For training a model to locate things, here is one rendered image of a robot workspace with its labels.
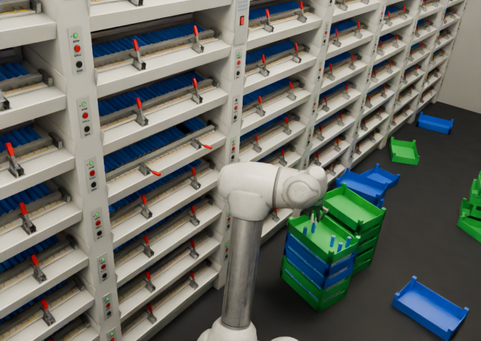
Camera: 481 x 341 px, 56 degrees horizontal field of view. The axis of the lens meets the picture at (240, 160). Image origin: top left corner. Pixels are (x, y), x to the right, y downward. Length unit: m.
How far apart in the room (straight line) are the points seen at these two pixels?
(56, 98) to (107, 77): 0.18
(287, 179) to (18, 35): 0.82
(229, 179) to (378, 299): 1.38
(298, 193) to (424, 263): 1.65
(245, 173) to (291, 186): 0.16
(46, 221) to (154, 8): 0.71
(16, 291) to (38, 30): 0.77
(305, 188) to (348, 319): 1.20
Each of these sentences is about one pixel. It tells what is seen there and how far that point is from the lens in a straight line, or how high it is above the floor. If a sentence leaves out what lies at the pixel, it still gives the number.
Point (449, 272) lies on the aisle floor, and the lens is 2.91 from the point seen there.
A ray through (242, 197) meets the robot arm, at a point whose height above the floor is 0.96.
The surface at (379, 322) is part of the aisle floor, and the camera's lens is 2.47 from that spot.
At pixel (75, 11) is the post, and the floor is 1.49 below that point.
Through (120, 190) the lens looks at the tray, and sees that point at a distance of 1.57.
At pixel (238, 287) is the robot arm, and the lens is 1.52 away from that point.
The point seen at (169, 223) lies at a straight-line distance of 1.96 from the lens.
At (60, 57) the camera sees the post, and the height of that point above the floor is 1.38.
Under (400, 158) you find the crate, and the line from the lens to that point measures 3.84.
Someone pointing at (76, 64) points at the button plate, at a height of 1.36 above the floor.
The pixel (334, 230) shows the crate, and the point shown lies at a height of 0.34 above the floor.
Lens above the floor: 1.77
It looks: 30 degrees down
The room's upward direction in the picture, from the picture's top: 4 degrees clockwise
